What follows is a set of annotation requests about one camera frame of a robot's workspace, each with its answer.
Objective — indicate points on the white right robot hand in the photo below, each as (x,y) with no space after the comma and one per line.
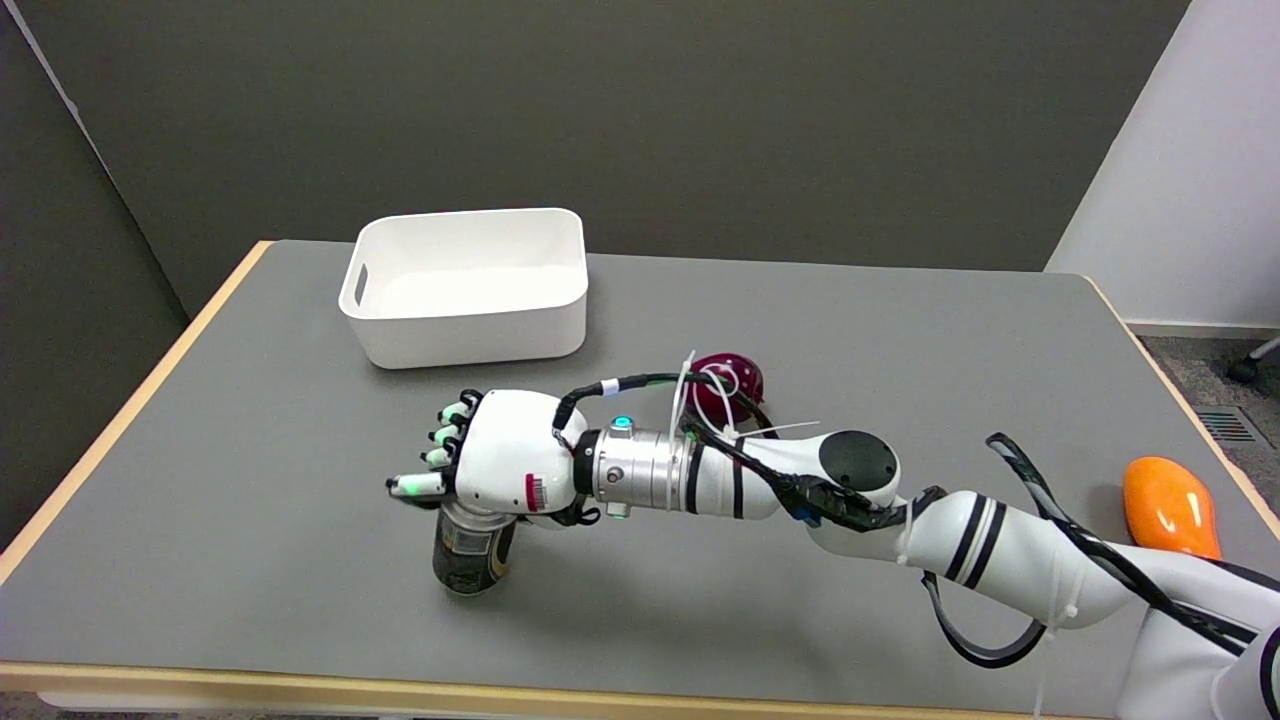
(510,455)

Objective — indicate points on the black drink can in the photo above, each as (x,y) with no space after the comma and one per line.
(472,552)

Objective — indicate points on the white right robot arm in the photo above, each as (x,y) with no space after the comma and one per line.
(900,520)

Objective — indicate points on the white plastic bin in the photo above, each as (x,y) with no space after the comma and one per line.
(465,285)

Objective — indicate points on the dark red apple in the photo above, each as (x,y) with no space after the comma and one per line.
(735,385)

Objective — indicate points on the orange mango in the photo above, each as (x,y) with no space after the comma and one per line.
(1170,505)

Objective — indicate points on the floor vent grille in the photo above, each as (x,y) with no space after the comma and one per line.
(1228,426)

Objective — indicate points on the black chair caster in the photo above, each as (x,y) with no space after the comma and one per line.
(1250,366)

